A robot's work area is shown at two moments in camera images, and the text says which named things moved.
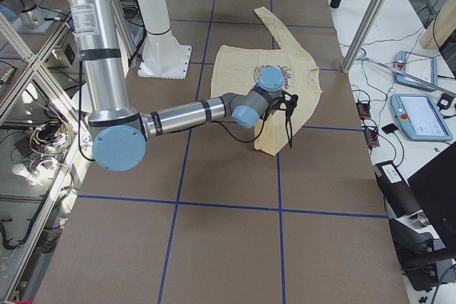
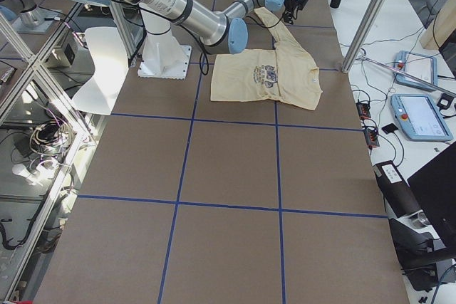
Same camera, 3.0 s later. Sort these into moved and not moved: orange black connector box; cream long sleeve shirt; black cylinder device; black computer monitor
Moved: cream long sleeve shirt
Not moved: black computer monitor; orange black connector box; black cylinder device
